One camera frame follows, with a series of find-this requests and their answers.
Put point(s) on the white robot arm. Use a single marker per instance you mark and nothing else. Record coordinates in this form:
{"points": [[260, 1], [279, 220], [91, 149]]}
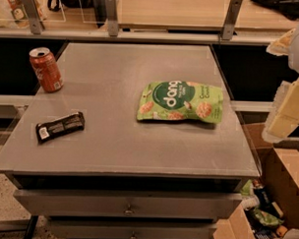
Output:
{"points": [[293, 63]]}

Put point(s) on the middle metal bracket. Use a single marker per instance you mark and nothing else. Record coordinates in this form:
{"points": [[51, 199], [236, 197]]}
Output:
{"points": [[112, 17]]}

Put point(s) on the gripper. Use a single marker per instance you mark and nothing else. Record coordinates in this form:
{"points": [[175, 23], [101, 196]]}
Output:
{"points": [[286, 100]]}

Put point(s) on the orange labelled bottle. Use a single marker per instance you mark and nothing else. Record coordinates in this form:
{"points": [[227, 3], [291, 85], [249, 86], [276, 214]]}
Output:
{"points": [[18, 11]]}

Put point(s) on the green rice chip bag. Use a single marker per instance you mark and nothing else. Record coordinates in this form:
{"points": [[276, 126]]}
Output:
{"points": [[180, 101]]}

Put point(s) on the right metal bracket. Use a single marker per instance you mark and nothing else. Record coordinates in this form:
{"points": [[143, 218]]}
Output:
{"points": [[231, 18]]}

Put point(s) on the left metal bracket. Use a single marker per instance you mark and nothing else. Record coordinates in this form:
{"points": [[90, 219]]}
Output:
{"points": [[36, 27]]}

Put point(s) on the lower grey drawer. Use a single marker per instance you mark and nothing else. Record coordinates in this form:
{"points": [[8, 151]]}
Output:
{"points": [[113, 229]]}

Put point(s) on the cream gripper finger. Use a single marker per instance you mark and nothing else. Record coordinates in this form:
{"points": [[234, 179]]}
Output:
{"points": [[278, 127]]}

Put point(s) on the black table leg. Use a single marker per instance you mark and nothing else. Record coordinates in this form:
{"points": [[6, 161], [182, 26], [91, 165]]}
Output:
{"points": [[31, 227]]}

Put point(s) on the black chocolate rxbar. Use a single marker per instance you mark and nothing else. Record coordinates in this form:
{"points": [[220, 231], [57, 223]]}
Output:
{"points": [[60, 127]]}

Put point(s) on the metal bracket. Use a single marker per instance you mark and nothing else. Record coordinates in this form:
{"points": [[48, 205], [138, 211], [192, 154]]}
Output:
{"points": [[231, 18], [112, 17], [36, 27]]}

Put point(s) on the dark bottle in box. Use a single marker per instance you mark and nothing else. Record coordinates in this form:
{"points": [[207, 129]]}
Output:
{"points": [[261, 192]]}

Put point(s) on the upper grey drawer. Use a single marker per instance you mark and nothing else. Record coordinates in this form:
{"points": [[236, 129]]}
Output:
{"points": [[128, 203]]}

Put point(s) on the green snack bag in box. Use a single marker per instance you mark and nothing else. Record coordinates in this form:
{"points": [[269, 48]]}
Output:
{"points": [[266, 219]]}

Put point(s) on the red soda can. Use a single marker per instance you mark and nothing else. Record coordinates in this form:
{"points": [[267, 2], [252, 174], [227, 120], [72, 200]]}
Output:
{"points": [[46, 69]]}

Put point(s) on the grey drawer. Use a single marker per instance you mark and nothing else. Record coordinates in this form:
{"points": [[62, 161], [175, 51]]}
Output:
{"points": [[128, 203], [113, 229]]}

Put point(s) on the cardboard box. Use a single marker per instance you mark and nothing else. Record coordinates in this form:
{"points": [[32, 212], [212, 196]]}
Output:
{"points": [[280, 174]]}

